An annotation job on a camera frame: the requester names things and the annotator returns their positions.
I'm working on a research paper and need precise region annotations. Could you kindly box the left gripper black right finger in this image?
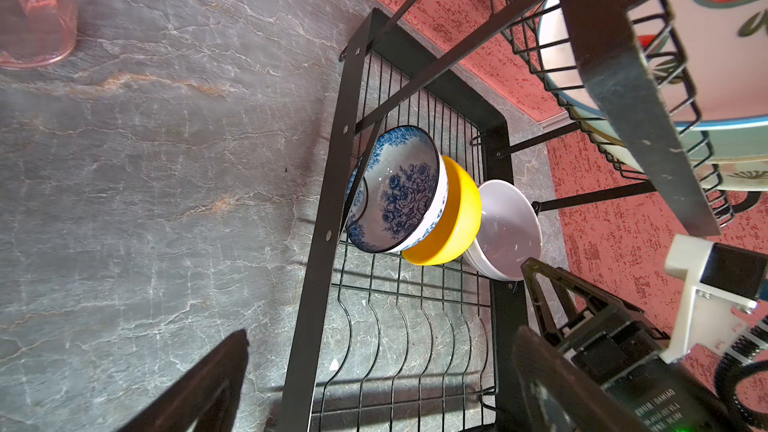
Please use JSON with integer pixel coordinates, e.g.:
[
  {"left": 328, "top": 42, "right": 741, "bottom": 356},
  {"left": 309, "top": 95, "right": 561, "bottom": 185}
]
[{"left": 512, "top": 326, "right": 648, "bottom": 431}]

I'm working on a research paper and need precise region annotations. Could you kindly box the black wire dish rack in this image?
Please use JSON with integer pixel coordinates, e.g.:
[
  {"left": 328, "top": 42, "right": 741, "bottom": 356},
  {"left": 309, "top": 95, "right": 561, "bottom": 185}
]
[{"left": 263, "top": 0, "right": 768, "bottom": 432}]

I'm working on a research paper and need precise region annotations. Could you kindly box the cream plate gold rim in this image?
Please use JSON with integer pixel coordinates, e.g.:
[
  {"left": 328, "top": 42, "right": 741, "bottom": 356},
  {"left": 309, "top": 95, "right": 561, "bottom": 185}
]
[{"left": 718, "top": 160, "right": 768, "bottom": 192}]

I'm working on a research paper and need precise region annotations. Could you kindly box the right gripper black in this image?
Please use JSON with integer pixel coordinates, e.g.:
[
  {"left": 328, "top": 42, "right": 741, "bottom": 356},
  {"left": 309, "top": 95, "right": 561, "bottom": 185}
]
[{"left": 521, "top": 258, "right": 745, "bottom": 431}]

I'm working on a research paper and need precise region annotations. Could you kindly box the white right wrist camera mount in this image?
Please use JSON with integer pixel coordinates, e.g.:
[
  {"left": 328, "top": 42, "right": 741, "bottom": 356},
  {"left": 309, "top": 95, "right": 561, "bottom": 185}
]
[{"left": 660, "top": 234, "right": 767, "bottom": 363}]

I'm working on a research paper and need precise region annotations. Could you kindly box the blue floral white bowl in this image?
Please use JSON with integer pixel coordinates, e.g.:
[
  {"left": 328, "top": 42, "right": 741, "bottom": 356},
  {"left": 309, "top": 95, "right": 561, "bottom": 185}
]
[{"left": 346, "top": 125, "right": 448, "bottom": 253}]

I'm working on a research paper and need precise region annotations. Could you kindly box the aluminium corner post right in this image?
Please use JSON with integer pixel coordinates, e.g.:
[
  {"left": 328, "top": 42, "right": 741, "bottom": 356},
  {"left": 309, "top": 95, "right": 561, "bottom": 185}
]
[{"left": 539, "top": 112, "right": 574, "bottom": 132}]

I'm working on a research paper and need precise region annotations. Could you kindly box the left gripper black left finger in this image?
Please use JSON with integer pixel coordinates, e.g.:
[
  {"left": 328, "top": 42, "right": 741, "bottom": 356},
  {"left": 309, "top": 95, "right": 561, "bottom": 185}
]
[{"left": 121, "top": 329, "right": 249, "bottom": 431}]

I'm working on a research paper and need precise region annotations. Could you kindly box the lavender white bowl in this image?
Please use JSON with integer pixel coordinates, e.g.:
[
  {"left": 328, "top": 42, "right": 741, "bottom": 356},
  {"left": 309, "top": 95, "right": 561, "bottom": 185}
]
[{"left": 463, "top": 179, "right": 542, "bottom": 282}]

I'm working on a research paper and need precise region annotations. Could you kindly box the pink drinking glass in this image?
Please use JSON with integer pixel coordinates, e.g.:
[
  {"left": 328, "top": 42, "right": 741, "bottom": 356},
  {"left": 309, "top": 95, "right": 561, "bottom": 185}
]
[{"left": 1, "top": 0, "right": 78, "bottom": 69}]

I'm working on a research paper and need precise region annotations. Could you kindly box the yellow bowl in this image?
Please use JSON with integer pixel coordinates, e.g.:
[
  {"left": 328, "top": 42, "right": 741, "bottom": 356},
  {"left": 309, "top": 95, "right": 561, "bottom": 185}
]
[{"left": 402, "top": 155, "right": 482, "bottom": 266}]

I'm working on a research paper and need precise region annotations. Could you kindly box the mint green plate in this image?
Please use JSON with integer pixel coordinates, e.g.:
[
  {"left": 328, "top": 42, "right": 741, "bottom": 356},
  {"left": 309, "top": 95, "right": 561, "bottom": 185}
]
[{"left": 581, "top": 120, "right": 767, "bottom": 172}]

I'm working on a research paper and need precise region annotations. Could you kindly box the white plate blue rim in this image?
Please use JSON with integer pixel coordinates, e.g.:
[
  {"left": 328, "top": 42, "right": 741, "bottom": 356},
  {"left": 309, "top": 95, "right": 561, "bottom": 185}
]
[{"left": 537, "top": 0, "right": 767, "bottom": 130}]

